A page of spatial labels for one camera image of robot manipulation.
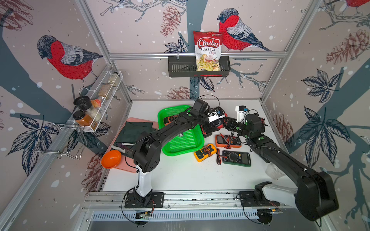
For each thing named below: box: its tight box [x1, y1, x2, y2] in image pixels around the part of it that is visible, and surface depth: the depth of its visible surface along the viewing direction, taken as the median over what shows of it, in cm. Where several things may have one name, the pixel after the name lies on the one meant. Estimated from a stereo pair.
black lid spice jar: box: [73, 95, 93, 111], surface depth 63 cm
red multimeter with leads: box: [200, 113, 228, 138], surface depth 79 cm
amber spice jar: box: [72, 109, 98, 130], surface depth 62 cm
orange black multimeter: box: [214, 134, 242, 148], surface depth 93 cm
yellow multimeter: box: [193, 143, 218, 163], surface depth 89 cm
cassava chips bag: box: [193, 30, 224, 72], surface depth 85 cm
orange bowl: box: [101, 149, 122, 169], surface depth 87 cm
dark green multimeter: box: [222, 150, 252, 167], surface depth 87 cm
